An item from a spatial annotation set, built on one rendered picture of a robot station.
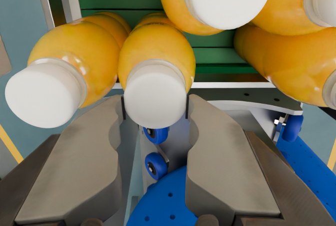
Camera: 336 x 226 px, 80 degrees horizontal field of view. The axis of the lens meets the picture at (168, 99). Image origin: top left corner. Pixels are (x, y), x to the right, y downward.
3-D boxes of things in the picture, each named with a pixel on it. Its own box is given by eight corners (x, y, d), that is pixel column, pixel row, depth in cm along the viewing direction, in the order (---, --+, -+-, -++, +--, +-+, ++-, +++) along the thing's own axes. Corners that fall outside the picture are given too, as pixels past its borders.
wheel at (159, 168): (157, 188, 32) (167, 181, 33) (160, 171, 30) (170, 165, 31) (141, 168, 35) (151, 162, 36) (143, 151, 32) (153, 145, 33)
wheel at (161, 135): (158, 152, 28) (169, 146, 29) (158, 126, 26) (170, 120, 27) (140, 136, 31) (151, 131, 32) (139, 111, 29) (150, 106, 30)
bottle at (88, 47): (75, 35, 29) (-33, 93, 13) (106, -3, 27) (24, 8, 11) (114, 68, 32) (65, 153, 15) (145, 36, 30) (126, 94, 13)
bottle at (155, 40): (182, 59, 31) (205, 136, 15) (136, 60, 31) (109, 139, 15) (182, 9, 28) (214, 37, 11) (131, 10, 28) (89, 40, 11)
